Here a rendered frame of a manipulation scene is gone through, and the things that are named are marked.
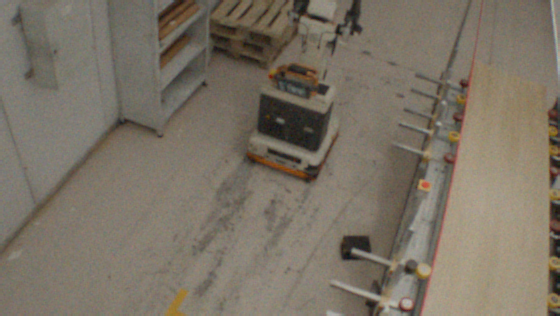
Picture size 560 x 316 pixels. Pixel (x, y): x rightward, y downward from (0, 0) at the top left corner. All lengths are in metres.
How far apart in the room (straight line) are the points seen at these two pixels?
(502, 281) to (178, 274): 2.17
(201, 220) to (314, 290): 1.02
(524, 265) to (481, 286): 0.36
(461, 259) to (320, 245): 1.34
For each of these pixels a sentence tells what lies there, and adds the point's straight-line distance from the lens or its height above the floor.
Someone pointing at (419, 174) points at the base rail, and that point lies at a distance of 3.77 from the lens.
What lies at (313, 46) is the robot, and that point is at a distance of 4.16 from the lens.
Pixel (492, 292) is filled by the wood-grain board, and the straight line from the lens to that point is 3.06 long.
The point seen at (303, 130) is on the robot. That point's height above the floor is 0.48.
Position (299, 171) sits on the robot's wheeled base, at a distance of 4.39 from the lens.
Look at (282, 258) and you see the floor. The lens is 3.95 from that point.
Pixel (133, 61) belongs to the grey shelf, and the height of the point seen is 0.74.
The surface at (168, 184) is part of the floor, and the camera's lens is 4.39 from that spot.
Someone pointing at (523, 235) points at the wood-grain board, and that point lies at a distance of 3.43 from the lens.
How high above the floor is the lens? 3.20
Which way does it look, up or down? 43 degrees down
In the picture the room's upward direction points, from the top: 8 degrees clockwise
